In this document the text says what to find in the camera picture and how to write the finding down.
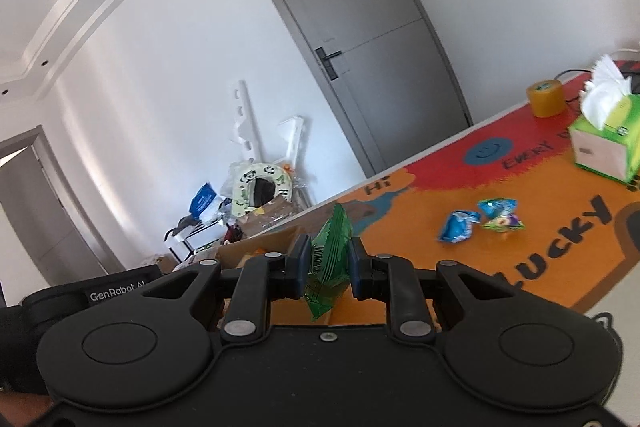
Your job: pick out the SF cardboard box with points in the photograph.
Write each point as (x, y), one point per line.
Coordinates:
(263, 218)

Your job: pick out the tall white foam board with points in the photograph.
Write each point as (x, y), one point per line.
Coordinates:
(244, 127)

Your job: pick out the blue plastic bag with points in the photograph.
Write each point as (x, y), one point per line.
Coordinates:
(202, 200)

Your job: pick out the panda toilet seat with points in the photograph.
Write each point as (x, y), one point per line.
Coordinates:
(254, 184)

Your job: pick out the green tissue box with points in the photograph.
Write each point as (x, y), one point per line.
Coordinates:
(605, 136)

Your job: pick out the person left hand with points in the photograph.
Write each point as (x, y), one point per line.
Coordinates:
(21, 409)

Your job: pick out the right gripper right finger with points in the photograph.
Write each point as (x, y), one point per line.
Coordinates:
(393, 281)

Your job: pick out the yellow tape roll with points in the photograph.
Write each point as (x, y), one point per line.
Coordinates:
(546, 98)

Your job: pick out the dark green snack packet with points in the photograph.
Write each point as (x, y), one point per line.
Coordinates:
(328, 275)

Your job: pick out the brown cardboard box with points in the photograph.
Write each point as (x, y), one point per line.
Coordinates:
(234, 255)

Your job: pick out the colourful cartoon table mat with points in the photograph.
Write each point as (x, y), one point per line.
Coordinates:
(581, 235)

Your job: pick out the blue snack packet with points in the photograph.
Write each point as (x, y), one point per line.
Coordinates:
(459, 226)

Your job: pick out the blue green candy packet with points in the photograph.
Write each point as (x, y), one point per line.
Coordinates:
(500, 214)

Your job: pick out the grey door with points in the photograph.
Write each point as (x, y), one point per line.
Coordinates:
(384, 73)

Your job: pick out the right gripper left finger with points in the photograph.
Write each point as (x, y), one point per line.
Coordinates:
(262, 280)

